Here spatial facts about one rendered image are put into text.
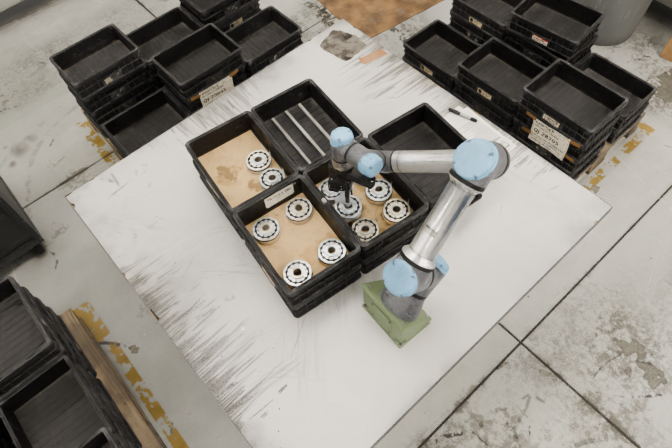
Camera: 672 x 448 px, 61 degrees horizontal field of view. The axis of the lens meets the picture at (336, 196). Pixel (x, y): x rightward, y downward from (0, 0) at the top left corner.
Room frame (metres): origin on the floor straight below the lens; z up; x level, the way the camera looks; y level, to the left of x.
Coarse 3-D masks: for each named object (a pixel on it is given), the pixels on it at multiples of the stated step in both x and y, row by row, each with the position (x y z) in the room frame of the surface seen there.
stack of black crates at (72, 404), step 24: (24, 384) 0.71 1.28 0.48; (48, 384) 0.74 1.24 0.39; (72, 384) 0.73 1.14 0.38; (96, 384) 0.75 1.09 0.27; (0, 408) 0.63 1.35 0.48; (24, 408) 0.65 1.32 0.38; (48, 408) 0.64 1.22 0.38; (72, 408) 0.63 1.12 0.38; (96, 408) 0.59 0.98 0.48; (24, 432) 0.56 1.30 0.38; (48, 432) 0.55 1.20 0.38; (72, 432) 0.54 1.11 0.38; (120, 432) 0.52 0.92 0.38
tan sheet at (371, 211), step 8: (376, 176) 1.28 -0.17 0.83; (360, 192) 1.21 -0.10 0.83; (392, 192) 1.20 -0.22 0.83; (368, 208) 1.14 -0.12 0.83; (376, 208) 1.13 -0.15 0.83; (360, 216) 1.10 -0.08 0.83; (368, 216) 1.10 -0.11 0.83; (376, 216) 1.10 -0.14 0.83; (352, 224) 1.07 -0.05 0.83; (384, 224) 1.06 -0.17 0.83
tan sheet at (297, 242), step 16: (288, 224) 1.10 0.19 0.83; (304, 224) 1.10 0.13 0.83; (320, 224) 1.09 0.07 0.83; (288, 240) 1.03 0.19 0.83; (304, 240) 1.03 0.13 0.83; (320, 240) 1.02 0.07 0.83; (272, 256) 0.97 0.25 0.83; (288, 256) 0.97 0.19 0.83; (304, 256) 0.96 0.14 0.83; (288, 288) 0.84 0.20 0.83
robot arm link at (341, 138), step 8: (336, 128) 1.21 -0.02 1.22; (344, 128) 1.21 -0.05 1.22; (336, 136) 1.18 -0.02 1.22; (344, 136) 1.17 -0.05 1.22; (352, 136) 1.18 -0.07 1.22; (336, 144) 1.16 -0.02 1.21; (344, 144) 1.15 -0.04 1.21; (336, 152) 1.15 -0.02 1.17; (344, 152) 1.13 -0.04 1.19; (336, 160) 1.15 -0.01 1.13; (344, 160) 1.13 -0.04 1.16
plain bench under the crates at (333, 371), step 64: (320, 64) 2.07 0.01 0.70; (384, 64) 2.02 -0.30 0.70; (192, 128) 1.74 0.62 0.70; (128, 192) 1.42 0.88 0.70; (192, 192) 1.39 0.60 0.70; (512, 192) 1.22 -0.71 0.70; (576, 192) 1.19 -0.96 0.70; (128, 256) 1.11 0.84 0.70; (192, 256) 1.08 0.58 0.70; (448, 256) 0.97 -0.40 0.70; (512, 256) 0.94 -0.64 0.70; (192, 320) 0.82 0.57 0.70; (256, 320) 0.79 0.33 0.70; (320, 320) 0.76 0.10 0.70; (448, 320) 0.71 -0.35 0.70; (256, 384) 0.56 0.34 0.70; (320, 384) 0.54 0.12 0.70; (384, 384) 0.52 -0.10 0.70
